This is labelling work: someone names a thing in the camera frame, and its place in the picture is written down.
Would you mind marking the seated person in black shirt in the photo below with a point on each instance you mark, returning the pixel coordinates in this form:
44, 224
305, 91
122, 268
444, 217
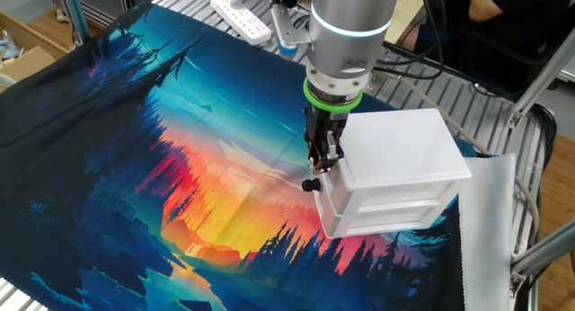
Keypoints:
530, 14

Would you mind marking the aluminium frame with blue post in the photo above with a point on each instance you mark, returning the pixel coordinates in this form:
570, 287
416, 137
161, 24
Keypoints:
74, 10

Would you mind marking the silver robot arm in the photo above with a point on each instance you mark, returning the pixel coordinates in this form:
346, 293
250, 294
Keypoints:
350, 23

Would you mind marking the white plastic drawer cabinet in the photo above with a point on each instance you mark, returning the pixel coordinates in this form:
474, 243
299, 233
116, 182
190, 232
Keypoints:
395, 144

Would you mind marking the beige wooden desk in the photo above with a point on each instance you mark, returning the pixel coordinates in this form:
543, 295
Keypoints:
409, 14

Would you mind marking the slanted aluminium frame strut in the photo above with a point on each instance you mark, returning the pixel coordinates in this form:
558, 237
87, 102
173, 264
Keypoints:
539, 82

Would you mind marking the cardboard box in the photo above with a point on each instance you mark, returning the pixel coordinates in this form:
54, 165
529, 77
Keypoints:
27, 61

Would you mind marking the white power strip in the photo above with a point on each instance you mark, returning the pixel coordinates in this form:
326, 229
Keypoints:
240, 16

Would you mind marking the colourful forest print cloth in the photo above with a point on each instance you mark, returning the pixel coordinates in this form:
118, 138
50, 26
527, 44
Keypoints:
90, 167

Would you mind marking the plain white cloth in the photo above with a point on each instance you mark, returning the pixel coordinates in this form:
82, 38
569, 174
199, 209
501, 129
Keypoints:
485, 234

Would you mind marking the aluminium frame strut with bracket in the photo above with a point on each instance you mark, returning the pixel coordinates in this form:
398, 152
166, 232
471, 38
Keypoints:
539, 255

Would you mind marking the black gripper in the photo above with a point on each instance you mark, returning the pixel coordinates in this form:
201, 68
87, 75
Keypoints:
320, 124

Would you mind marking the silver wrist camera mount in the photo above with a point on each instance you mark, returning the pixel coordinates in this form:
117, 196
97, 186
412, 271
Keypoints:
287, 28

